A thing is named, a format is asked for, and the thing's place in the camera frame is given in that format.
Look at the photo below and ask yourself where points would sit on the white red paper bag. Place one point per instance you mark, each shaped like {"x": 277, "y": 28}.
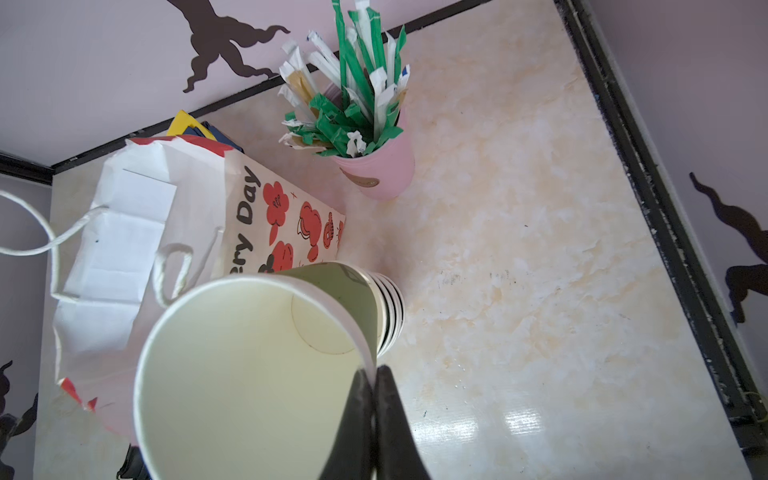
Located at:
{"x": 168, "y": 215}

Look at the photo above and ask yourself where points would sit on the navy napkin stack box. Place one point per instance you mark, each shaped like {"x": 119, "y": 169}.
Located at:
{"x": 185, "y": 124}

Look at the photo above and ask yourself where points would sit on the pink straw holder cup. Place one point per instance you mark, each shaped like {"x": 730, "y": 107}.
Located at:
{"x": 387, "y": 172}

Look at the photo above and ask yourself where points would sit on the stack of paper cups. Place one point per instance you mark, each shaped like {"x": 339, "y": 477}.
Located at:
{"x": 390, "y": 308}

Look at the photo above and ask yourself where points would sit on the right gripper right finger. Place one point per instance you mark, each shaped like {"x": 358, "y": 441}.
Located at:
{"x": 397, "y": 456}

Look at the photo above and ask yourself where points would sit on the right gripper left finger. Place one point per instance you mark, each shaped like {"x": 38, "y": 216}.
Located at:
{"x": 352, "y": 454}

